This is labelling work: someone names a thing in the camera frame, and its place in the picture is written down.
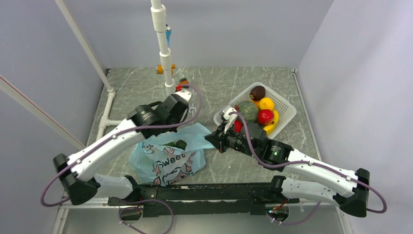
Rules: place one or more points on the blue handled tool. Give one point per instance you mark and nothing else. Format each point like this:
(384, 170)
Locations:
(168, 32)

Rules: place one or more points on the yellow fake lemon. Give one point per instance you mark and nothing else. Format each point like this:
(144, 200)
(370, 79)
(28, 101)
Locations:
(266, 104)

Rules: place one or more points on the white pvc pipe frame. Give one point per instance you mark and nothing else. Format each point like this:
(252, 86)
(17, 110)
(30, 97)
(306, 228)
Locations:
(158, 13)

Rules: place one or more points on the fake orange in basket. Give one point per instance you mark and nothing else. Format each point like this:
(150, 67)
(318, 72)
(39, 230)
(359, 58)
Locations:
(256, 103)

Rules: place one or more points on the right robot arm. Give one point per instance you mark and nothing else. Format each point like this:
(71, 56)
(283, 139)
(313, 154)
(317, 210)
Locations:
(343, 188)

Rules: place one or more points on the red fake apple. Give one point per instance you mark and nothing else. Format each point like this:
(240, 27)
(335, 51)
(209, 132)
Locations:
(238, 126)

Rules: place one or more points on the green fake melon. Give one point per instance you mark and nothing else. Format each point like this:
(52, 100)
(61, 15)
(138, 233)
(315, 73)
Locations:
(248, 110)

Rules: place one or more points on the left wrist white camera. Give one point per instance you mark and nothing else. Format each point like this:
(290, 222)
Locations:
(183, 92)

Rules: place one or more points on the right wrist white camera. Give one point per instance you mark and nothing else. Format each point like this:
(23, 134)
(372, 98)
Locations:
(229, 117)

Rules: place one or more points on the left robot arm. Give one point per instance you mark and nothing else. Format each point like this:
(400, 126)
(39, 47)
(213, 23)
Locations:
(78, 172)

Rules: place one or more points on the wrist white camera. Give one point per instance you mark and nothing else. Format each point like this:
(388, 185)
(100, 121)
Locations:
(229, 117)
(183, 92)

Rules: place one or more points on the red fake pomegranate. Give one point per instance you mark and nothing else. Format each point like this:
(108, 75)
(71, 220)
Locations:
(265, 117)

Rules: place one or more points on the yellow fake banana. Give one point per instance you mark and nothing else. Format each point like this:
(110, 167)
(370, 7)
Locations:
(269, 128)

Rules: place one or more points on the silver wrench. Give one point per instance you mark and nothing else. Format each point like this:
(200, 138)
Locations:
(192, 110)

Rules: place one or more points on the dark brown fake fruit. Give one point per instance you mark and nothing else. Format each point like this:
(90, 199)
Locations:
(257, 93)

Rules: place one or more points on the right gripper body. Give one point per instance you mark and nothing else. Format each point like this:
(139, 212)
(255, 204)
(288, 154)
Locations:
(231, 139)

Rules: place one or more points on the light blue plastic bag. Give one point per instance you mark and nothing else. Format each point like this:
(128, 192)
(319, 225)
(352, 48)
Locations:
(154, 163)

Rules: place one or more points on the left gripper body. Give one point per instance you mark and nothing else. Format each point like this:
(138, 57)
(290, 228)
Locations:
(175, 122)

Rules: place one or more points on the orange black small brush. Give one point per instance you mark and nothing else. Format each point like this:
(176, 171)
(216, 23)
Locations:
(183, 81)

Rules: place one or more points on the white plastic basket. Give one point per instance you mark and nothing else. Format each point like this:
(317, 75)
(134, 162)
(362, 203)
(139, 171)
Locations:
(285, 109)

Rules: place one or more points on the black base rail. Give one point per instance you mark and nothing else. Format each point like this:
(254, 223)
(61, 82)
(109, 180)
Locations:
(208, 199)

